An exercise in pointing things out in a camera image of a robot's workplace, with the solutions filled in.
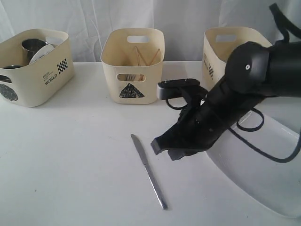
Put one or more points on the wooden chopstick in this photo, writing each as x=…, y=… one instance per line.
x=154, y=57
x=139, y=57

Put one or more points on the white backdrop curtain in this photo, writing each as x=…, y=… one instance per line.
x=89, y=22

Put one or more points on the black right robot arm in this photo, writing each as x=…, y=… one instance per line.
x=252, y=74

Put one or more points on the small stainless steel cup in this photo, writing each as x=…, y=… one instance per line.
x=12, y=67

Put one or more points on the stainless steel mug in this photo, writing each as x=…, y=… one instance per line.
x=30, y=47

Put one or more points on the white ceramic bowl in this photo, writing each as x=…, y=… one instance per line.
x=51, y=43

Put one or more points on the cream bin with triangle mark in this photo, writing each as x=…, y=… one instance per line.
x=119, y=59

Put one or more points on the stainless steel fork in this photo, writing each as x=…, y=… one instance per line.
x=130, y=77

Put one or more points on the cream bin with square mark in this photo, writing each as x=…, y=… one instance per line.
x=219, y=42

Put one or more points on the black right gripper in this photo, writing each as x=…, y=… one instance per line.
x=207, y=115

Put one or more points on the white rectangular plate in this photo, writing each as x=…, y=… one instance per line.
x=275, y=185

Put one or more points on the cream bin with circle mark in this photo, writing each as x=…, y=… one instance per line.
x=35, y=83

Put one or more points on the stainless steel knife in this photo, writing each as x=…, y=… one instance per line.
x=142, y=154

